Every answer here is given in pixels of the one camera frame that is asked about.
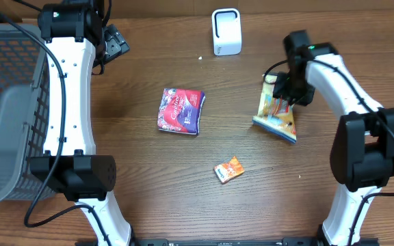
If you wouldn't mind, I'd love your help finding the yellow blue snack bag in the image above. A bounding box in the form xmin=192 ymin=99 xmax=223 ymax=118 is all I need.
xmin=252 ymin=72 xmax=297 ymax=143

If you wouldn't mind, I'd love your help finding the pink purple sanitary pad pack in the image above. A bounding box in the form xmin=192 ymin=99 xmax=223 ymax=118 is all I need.
xmin=157 ymin=88 xmax=205 ymax=135

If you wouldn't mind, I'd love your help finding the orange red wipes pack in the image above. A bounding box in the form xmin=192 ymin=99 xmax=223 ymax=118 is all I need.
xmin=213 ymin=156 xmax=245 ymax=184

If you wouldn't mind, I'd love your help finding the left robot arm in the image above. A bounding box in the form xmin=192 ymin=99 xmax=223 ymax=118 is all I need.
xmin=29 ymin=1 xmax=137 ymax=246

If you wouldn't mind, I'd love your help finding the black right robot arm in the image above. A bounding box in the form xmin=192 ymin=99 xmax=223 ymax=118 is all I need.
xmin=273 ymin=30 xmax=394 ymax=245

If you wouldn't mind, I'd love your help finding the white barcode scanner stand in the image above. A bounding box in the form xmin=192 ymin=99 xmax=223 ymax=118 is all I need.
xmin=211 ymin=8 xmax=242 ymax=56

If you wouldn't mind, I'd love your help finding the grey plastic mesh basket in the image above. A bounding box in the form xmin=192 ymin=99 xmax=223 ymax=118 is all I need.
xmin=0 ymin=24 xmax=49 ymax=202

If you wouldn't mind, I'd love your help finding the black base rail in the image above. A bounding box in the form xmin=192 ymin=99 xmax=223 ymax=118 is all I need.
xmin=75 ymin=234 xmax=381 ymax=246

